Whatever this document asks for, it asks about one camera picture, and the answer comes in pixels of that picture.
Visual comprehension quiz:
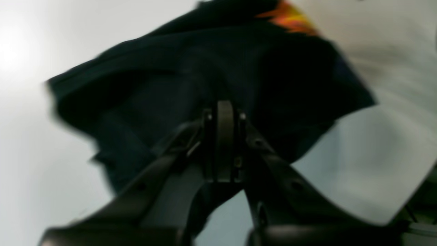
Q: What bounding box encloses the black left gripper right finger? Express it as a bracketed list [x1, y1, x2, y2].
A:
[224, 101, 403, 246]

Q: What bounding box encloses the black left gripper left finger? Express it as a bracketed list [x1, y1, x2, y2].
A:
[40, 101, 225, 246]

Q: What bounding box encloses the black T-shirt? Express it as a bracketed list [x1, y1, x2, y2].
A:
[46, 0, 376, 236]

